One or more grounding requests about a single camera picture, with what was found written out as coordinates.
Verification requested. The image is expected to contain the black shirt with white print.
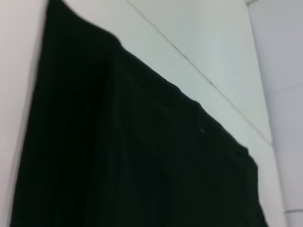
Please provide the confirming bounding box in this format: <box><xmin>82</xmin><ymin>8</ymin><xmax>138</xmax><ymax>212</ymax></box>
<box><xmin>9</xmin><ymin>0</ymin><xmax>271</xmax><ymax>227</ymax></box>

